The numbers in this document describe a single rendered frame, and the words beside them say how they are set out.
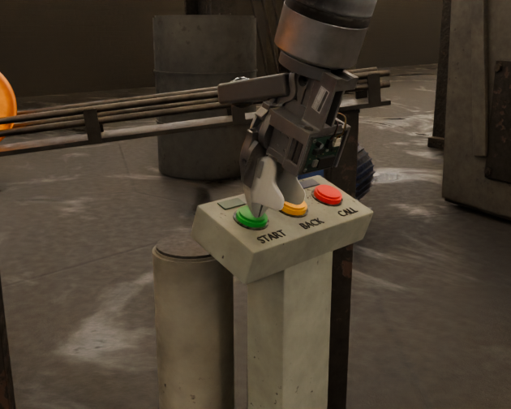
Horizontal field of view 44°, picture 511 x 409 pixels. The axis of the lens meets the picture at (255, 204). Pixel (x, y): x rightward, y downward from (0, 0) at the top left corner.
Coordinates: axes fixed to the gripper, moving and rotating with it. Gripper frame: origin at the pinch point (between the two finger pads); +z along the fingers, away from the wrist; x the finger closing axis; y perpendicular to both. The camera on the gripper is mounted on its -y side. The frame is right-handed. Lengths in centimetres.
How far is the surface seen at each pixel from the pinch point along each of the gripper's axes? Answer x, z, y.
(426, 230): 177, 84, -51
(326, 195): 13.6, 1.2, 0.7
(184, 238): 4.0, 16.1, -14.7
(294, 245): 2.9, 3.4, 5.5
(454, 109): 216, 45, -78
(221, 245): -4.5, 4.8, 0.2
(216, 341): 2.6, 26.0, -2.1
